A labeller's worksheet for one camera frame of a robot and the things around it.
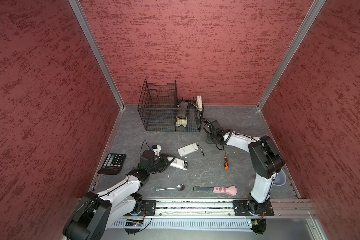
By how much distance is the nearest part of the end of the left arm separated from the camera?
668 mm

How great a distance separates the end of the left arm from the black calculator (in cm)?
27

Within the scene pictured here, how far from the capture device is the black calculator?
865 mm
